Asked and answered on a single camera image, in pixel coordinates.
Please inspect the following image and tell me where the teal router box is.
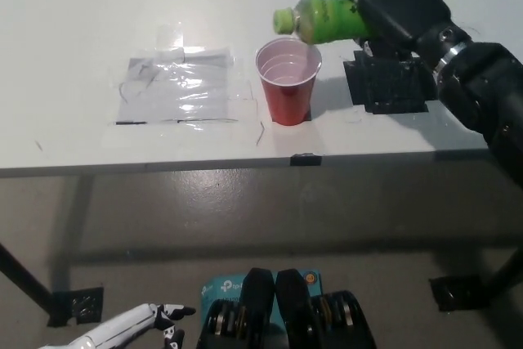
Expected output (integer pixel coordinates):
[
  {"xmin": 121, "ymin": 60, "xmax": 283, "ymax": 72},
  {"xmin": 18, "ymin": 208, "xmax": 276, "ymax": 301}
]
[{"xmin": 199, "ymin": 270, "xmax": 327, "ymax": 325}]

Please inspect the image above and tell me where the black tape square patch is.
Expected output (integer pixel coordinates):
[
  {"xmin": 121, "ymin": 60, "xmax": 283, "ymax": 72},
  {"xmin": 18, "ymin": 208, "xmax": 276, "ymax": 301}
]
[{"xmin": 342, "ymin": 50, "xmax": 440, "ymax": 115}]

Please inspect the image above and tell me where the green tea bottle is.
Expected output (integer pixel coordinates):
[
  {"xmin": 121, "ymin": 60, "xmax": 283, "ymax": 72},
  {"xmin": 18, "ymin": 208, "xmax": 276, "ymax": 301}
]
[{"xmin": 272, "ymin": 0, "xmax": 371, "ymax": 46}]

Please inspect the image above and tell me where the black table leg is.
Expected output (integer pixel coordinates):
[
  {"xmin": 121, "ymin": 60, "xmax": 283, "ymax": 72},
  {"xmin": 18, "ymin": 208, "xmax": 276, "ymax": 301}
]
[{"xmin": 0, "ymin": 240, "xmax": 56, "ymax": 313}]

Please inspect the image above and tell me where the red plastic cup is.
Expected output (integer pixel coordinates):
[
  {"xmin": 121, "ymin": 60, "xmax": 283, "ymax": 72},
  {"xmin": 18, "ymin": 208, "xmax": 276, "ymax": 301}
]
[{"xmin": 255, "ymin": 37, "xmax": 323, "ymax": 126}]

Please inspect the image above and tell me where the clear tape strip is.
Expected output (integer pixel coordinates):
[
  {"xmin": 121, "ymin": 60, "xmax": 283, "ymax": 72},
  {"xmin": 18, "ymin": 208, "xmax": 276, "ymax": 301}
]
[{"xmin": 157, "ymin": 24, "xmax": 186, "ymax": 60}]

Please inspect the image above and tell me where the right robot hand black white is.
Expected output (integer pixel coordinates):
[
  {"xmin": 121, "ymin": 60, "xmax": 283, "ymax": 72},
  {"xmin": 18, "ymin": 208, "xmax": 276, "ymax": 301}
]
[{"xmin": 334, "ymin": 0, "xmax": 475, "ymax": 69}]

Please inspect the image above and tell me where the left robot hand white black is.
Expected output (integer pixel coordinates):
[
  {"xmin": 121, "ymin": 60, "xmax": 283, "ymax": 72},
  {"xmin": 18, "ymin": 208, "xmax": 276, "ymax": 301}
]
[{"xmin": 44, "ymin": 302, "xmax": 197, "ymax": 349}]

